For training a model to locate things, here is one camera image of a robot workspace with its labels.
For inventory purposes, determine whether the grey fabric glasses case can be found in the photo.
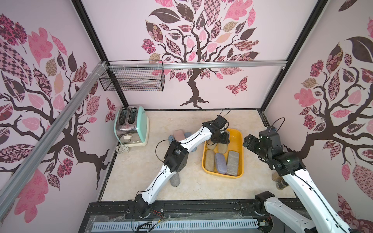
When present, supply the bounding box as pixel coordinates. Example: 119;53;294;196
170;173;181;187

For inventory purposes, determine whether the yellow plastic storage tray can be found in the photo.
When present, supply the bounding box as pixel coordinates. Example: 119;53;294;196
202;129;244;179

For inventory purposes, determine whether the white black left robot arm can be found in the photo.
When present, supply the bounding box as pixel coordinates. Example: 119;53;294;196
134;119;229;218

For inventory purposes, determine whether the lavender glasses case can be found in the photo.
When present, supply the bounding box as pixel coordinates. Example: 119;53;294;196
215;153;227;174

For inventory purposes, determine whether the blue glasses case left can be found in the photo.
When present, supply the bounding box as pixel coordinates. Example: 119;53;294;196
168;135;175;144

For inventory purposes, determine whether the white slotted cable duct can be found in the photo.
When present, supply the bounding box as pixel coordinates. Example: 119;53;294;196
90;219;259;233

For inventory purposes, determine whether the blue glasses case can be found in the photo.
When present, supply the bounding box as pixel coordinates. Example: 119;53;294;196
185;132;199;152
168;135;175;144

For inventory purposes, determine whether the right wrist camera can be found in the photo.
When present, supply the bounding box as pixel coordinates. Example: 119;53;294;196
259;128;282;149

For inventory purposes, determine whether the blue glasses case middle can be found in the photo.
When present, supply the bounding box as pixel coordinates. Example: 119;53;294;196
185;132;199;152

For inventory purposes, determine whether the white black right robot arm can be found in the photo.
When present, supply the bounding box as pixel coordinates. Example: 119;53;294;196
243;131;355;233

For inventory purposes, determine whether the black wire basket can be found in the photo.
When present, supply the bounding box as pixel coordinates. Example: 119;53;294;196
100;59;166;92

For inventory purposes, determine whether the pink glasses case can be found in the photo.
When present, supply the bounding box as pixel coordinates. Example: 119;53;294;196
173;130;186;142

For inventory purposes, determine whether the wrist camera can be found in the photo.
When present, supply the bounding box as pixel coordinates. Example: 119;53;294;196
213;115;229;131
259;128;282;149

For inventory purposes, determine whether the aluminium frame rail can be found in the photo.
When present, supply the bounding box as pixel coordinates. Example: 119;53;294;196
108;60;288;70
1;61;107;217

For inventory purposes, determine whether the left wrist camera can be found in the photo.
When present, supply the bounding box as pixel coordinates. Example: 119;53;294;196
213;115;229;131

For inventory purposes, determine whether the aluminium frame rail left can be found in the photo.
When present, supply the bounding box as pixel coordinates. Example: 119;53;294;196
1;61;107;217

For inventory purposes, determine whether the tan glasses case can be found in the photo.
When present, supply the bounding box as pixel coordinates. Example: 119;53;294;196
207;141;217;150
205;150;215;172
217;143;228;154

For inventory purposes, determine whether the mint chrome toaster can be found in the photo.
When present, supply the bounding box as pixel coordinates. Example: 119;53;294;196
114;105;150;147

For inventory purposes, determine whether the aluminium frame rail back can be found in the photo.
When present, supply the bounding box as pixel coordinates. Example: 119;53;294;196
108;60;288;70

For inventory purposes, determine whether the grey rectangular glasses case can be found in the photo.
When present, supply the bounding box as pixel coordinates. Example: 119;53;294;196
226;150;240;176

